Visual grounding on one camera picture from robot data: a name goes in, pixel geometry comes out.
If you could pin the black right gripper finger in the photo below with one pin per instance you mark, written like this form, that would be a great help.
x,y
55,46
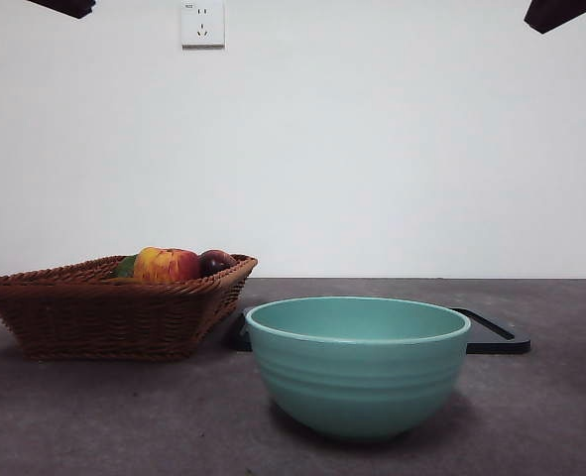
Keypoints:
x,y
555,12

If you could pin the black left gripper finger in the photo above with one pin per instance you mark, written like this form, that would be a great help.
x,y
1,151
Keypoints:
x,y
69,6

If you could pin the teal ceramic bowl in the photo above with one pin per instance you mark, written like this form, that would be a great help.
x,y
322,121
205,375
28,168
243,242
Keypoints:
x,y
357,387

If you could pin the green fruit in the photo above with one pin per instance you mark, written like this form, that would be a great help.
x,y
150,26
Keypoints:
x,y
124,267

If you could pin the red yellow apple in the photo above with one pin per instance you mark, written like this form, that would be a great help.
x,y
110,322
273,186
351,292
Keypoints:
x,y
171,265

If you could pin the dark red plum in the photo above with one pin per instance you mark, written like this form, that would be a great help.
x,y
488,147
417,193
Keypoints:
x,y
215,262

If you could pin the brown wicker basket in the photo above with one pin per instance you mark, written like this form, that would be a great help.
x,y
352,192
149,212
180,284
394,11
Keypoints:
x,y
104,317

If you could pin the black rectangular tray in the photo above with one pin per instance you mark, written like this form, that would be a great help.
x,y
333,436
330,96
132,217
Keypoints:
x,y
496,339

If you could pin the white wall socket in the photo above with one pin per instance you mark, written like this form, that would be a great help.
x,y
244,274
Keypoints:
x,y
203,25

